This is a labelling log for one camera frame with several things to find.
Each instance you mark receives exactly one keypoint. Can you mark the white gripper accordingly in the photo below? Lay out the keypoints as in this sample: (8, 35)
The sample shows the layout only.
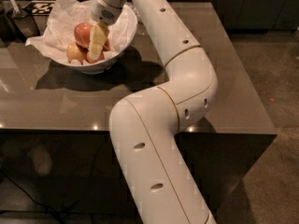
(102, 11)

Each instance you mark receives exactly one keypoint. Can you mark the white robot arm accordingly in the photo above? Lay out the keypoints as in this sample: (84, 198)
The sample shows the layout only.
(143, 125)

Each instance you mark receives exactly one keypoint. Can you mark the back right red apple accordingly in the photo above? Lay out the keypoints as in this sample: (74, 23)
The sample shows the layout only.
(107, 46)

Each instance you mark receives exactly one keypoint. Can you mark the large top red apple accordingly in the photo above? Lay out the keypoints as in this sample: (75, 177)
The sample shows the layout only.
(82, 34)

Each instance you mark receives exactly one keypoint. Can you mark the left yellowish apple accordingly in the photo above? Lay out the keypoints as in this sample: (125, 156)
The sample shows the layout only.
(75, 52)

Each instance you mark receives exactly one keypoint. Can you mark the white ceramic bowl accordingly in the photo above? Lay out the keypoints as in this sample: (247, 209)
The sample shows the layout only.
(94, 68)

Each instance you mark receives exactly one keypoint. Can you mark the white crumpled paper liner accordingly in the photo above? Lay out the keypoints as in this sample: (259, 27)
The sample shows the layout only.
(59, 33)

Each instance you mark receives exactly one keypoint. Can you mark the black white marker tag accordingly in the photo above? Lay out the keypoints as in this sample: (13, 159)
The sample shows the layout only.
(39, 8)

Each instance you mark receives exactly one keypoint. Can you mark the black scoop with white handle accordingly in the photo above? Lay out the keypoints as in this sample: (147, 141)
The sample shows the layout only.
(22, 22)

